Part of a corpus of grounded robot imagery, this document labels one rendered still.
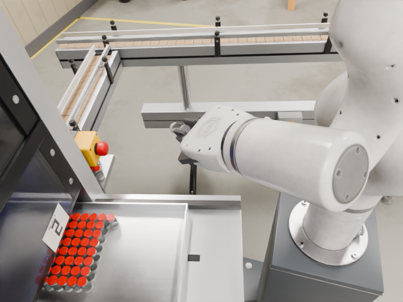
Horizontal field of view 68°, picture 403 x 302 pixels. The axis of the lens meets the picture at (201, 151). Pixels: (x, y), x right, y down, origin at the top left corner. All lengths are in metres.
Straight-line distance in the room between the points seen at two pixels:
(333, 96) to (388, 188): 0.17
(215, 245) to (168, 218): 0.15
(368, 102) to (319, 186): 0.14
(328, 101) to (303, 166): 0.25
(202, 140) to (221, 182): 1.52
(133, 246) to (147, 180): 1.26
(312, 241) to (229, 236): 0.20
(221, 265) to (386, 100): 0.52
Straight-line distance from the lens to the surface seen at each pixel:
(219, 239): 0.78
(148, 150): 2.21
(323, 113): 0.56
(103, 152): 0.85
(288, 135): 0.34
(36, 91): 0.67
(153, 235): 0.81
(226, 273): 0.75
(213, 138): 0.44
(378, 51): 0.31
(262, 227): 1.80
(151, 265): 0.78
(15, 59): 0.63
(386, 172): 0.54
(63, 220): 0.75
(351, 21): 0.31
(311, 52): 1.42
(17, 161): 0.62
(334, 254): 0.82
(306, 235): 0.82
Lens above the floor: 1.59
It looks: 48 degrees down
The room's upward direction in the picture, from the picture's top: 6 degrees counter-clockwise
